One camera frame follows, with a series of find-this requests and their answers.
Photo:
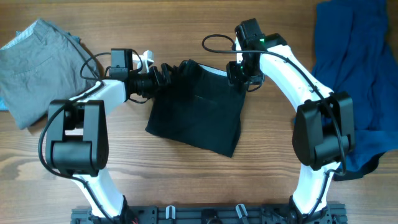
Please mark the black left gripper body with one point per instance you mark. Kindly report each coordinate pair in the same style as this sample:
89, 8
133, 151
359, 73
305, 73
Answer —
157, 76

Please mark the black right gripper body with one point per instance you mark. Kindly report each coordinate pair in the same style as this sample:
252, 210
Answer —
234, 73

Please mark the black shorts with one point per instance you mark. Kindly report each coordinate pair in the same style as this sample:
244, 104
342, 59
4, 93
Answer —
200, 108

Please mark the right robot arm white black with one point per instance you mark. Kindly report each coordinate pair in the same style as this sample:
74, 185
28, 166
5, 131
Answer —
323, 127

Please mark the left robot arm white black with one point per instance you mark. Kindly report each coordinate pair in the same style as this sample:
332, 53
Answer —
74, 143

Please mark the grey folded shorts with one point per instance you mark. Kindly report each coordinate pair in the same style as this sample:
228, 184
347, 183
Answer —
41, 64

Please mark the dark blue garment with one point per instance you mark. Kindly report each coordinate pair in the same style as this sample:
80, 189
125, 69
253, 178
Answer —
352, 55

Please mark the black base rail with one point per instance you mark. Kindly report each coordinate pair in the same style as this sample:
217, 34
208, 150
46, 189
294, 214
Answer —
268, 213

